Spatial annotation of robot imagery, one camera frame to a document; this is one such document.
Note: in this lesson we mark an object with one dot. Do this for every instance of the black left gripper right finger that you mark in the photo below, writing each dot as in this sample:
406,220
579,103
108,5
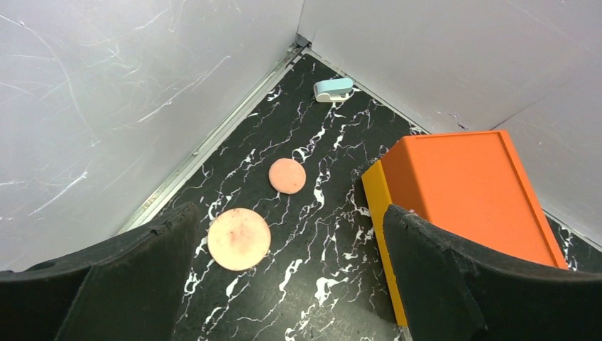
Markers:
455,289

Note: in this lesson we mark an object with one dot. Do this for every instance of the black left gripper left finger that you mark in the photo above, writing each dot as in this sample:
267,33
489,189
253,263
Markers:
128,287

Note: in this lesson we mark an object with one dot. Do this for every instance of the orange drawer organizer box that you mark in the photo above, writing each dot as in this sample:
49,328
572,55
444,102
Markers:
472,184

